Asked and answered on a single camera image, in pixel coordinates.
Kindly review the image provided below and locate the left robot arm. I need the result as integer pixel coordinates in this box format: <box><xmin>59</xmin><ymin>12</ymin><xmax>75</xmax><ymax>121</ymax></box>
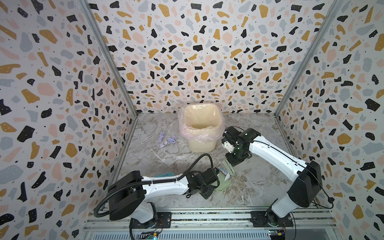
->
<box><xmin>108</xmin><ymin>168</ymin><xmax>220</xmax><ymax>224</ymax></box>

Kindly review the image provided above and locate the aluminium corner post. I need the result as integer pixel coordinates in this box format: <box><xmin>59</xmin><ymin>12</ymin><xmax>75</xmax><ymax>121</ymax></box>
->
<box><xmin>274</xmin><ymin>0</ymin><xmax>343</xmax><ymax>119</ymax></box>
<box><xmin>79</xmin><ymin>0</ymin><xmax>138</xmax><ymax>119</ymax></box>

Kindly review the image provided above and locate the teal paper scrap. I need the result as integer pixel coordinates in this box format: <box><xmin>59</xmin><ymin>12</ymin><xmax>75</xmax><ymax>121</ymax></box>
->
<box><xmin>154</xmin><ymin>172</ymin><xmax>175</xmax><ymax>178</ymax></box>

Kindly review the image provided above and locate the right aluminium corner post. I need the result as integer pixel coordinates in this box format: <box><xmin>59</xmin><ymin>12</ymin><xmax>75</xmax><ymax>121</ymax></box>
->
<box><xmin>274</xmin><ymin>0</ymin><xmax>343</xmax><ymax>119</ymax></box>

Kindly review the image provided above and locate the cream trash bin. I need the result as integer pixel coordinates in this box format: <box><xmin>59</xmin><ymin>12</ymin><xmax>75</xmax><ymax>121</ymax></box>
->
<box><xmin>182</xmin><ymin>103</ymin><xmax>223</xmax><ymax>153</ymax></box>

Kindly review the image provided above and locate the purple white paper scrap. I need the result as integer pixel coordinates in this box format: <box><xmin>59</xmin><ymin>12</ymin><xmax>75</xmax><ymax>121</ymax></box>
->
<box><xmin>158</xmin><ymin>132</ymin><xmax>168</xmax><ymax>149</ymax></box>

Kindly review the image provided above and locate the green hand brush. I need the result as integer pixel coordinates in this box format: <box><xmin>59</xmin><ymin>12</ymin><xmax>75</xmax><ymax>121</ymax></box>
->
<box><xmin>223</xmin><ymin>160</ymin><xmax>236</xmax><ymax>177</ymax></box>

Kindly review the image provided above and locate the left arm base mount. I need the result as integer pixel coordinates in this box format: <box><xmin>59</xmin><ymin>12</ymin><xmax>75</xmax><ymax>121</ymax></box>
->
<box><xmin>130</xmin><ymin>212</ymin><xmax>172</xmax><ymax>229</ymax></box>

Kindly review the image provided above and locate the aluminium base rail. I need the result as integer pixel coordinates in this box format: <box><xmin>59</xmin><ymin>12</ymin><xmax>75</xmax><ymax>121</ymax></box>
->
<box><xmin>81</xmin><ymin>206</ymin><xmax>342</xmax><ymax>240</ymax></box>

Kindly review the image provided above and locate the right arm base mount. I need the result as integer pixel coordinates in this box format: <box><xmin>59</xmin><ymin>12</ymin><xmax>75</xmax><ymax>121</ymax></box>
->
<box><xmin>250</xmin><ymin>211</ymin><xmax>294</xmax><ymax>228</ymax></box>

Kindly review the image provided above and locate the green plastic dustpan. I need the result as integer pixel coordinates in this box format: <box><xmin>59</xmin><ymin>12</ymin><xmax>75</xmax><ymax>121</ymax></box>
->
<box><xmin>215</xmin><ymin>173</ymin><xmax>233</xmax><ymax>192</ymax></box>

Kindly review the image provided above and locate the left aluminium corner post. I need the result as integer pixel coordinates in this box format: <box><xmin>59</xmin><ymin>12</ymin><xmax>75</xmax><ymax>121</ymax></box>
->
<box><xmin>79</xmin><ymin>0</ymin><xmax>138</xmax><ymax>119</ymax></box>

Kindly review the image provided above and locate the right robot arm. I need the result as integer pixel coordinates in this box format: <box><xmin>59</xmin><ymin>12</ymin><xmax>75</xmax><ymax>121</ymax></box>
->
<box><xmin>222</xmin><ymin>126</ymin><xmax>323</xmax><ymax>227</ymax></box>

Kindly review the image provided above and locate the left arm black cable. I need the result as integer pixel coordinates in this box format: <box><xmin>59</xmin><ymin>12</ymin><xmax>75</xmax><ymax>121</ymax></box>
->
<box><xmin>93</xmin><ymin>153</ymin><xmax>214</xmax><ymax>218</ymax></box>

